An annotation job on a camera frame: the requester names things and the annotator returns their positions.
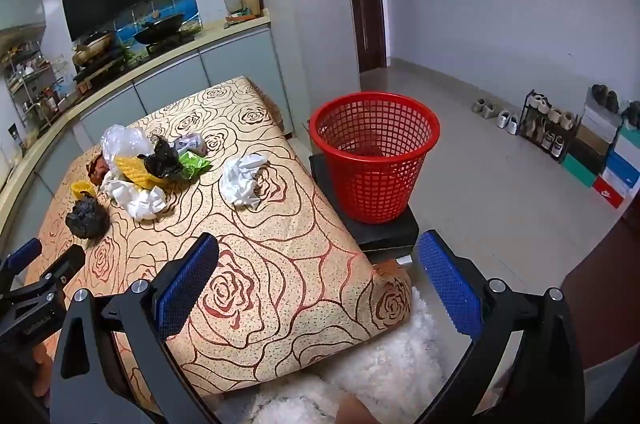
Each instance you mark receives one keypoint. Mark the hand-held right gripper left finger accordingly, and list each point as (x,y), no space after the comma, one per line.
(187,286)

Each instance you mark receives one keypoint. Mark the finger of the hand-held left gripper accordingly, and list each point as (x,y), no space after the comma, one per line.
(22,252)
(65,265)

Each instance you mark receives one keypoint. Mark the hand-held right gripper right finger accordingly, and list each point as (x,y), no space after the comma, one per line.
(447,286)

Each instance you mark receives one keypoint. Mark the yellow foam net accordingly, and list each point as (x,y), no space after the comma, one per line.
(131,170)

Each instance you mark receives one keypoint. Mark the white paper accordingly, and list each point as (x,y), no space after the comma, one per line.
(245,181)

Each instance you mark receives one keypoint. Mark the green wrapper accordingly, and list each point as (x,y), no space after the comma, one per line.
(194,163)

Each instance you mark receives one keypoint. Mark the red plastic mesh basket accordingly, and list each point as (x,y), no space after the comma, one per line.
(380,184)

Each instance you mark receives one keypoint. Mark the black plastic bag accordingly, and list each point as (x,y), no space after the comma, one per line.
(162,158)
(87,219)

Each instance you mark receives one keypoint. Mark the clear plastic bag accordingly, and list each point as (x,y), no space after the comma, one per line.
(122,138)

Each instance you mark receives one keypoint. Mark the cartoon-printed snack packet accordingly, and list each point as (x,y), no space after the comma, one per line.
(190,143)

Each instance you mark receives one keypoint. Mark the person's left hand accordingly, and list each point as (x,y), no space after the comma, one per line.
(40,356)

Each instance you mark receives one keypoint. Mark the small yellow wrapper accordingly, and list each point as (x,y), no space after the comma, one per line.
(82,189)

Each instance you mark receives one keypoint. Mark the black stool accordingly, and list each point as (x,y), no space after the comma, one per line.
(385,236)

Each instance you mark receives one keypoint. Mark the rose-patterned tablecloth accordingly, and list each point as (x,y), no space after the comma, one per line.
(280,254)

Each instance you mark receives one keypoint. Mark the white fluffy rug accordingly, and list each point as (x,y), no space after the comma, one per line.
(390,369)

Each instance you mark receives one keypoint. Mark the brown crumpled wrapper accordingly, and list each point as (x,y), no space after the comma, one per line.
(97,168)

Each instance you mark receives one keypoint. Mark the metal kitchen shelf rack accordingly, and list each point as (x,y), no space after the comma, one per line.
(30,78)

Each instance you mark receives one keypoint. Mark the white shoe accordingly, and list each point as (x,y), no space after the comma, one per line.
(502,118)
(512,124)

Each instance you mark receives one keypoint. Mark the beige shoe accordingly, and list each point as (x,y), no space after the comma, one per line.
(479,105)
(488,109)

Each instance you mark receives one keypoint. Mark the black shoe rack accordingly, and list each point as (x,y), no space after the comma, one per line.
(525,113)

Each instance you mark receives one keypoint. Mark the gas stove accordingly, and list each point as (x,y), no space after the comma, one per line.
(102,66)

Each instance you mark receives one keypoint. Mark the kitchen counter with cabinets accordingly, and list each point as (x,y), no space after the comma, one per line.
(165,83)

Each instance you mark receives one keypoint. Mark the group of pale sneakers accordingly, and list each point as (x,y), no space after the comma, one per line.
(567,119)

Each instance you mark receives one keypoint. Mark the stack of shoe boxes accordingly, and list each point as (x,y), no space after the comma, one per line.
(605,153)

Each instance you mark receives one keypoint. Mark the dark shoe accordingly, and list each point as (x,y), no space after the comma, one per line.
(612,101)
(600,92)

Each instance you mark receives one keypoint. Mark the black wok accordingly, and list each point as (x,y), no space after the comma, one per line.
(160,28)

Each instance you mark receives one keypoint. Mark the orange kitchen tool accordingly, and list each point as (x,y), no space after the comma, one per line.
(239,18)

